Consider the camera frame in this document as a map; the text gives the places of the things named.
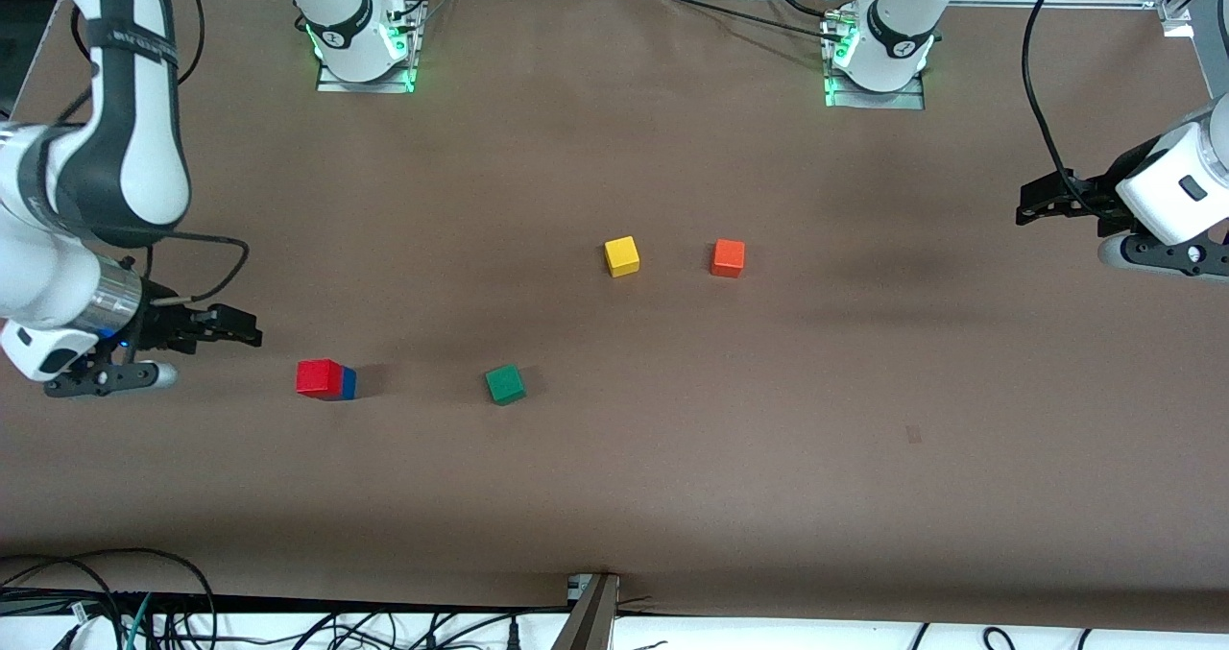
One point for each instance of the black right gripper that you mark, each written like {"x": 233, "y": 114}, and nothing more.
{"x": 159, "y": 324}

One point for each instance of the yellow wooden block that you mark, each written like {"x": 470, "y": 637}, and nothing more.
{"x": 622, "y": 256}

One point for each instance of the aluminium corner bracket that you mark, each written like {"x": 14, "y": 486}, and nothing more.
{"x": 1176, "y": 16}

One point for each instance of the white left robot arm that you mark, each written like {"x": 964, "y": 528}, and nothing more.
{"x": 893, "y": 45}

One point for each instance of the blue wooden block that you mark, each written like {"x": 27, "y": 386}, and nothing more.
{"x": 350, "y": 383}

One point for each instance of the green wooden block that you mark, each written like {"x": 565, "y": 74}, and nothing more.
{"x": 505, "y": 384}

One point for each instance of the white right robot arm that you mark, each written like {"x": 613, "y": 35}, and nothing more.
{"x": 134, "y": 151}

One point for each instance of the orange wooden block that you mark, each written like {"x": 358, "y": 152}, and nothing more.
{"x": 728, "y": 258}

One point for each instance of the thin aluminium frame rail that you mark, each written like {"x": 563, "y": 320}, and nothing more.
{"x": 1056, "y": 1}

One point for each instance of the red wooden block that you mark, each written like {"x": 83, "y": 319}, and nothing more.
{"x": 317, "y": 378}

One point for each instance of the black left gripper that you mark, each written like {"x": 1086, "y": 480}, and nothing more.
{"x": 1097, "y": 192}

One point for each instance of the grey metal post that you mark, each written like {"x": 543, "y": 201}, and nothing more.
{"x": 588, "y": 621}

